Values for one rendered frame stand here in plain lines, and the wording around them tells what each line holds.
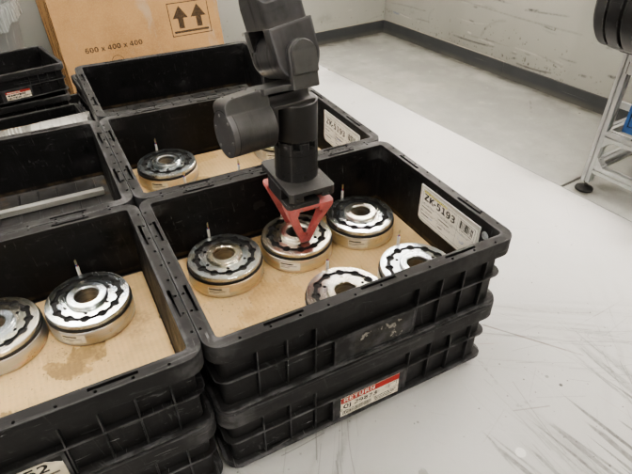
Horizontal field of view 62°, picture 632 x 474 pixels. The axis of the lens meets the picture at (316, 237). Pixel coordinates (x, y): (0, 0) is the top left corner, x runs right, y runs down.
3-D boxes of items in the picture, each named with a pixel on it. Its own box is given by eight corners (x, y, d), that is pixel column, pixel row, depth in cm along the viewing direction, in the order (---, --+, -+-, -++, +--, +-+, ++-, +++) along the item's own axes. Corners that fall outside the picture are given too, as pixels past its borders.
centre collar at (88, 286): (103, 280, 69) (102, 276, 69) (112, 303, 66) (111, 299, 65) (63, 292, 67) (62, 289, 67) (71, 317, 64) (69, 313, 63)
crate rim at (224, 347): (382, 151, 88) (384, 138, 86) (514, 251, 67) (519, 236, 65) (139, 215, 73) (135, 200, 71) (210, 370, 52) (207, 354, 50)
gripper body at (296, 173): (290, 208, 67) (288, 156, 63) (260, 172, 75) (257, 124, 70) (335, 196, 70) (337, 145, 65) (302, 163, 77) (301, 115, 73)
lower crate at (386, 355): (374, 249, 100) (378, 196, 93) (483, 359, 79) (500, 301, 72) (165, 321, 85) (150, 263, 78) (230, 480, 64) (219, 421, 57)
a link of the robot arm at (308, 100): (326, 92, 64) (301, 78, 68) (277, 104, 61) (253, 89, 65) (326, 144, 68) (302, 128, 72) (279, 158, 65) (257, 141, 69)
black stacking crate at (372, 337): (378, 201, 93) (383, 142, 87) (497, 306, 72) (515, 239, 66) (153, 269, 79) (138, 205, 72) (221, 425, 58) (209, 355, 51)
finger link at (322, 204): (290, 256, 73) (287, 197, 67) (270, 229, 78) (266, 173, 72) (333, 243, 75) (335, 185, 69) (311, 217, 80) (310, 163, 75)
